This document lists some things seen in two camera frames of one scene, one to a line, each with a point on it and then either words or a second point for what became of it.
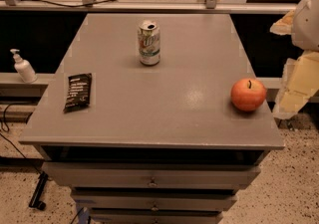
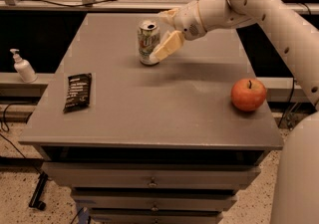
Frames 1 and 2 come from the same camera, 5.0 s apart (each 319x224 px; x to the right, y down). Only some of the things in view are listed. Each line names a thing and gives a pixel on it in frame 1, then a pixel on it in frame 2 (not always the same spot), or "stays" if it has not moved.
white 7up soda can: (149, 32) stays
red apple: (248, 95) stays
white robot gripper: (308, 25) → (187, 22)
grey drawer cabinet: (161, 143) stays
